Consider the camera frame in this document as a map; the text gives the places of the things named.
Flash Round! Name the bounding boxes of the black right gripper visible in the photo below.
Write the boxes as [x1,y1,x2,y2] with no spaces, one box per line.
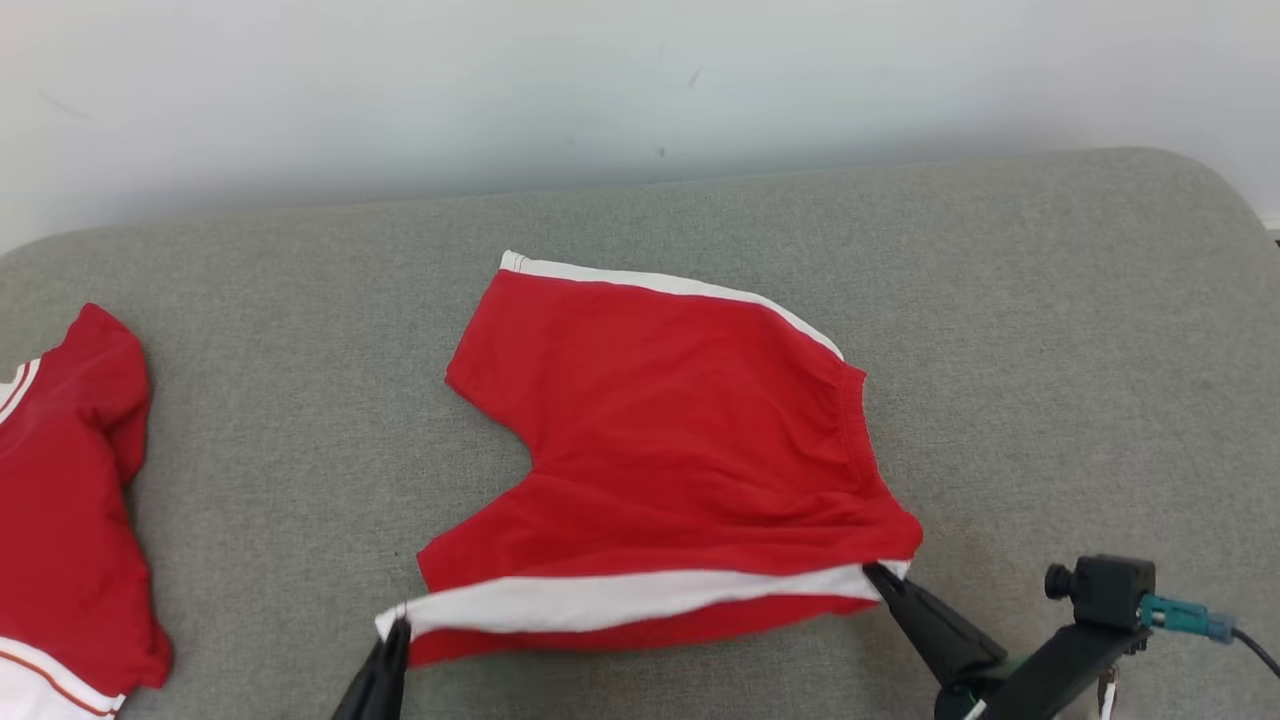
[866,563,1151,720]

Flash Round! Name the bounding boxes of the red shirt with white trim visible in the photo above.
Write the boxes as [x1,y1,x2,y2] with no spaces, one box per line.
[0,303,173,720]

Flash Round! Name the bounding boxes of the red shorts with white stripe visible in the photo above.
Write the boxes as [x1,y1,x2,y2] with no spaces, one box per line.
[375,250,924,669]

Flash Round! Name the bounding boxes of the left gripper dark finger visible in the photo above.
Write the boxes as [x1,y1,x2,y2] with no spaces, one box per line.
[332,635,393,720]
[375,618,411,720]

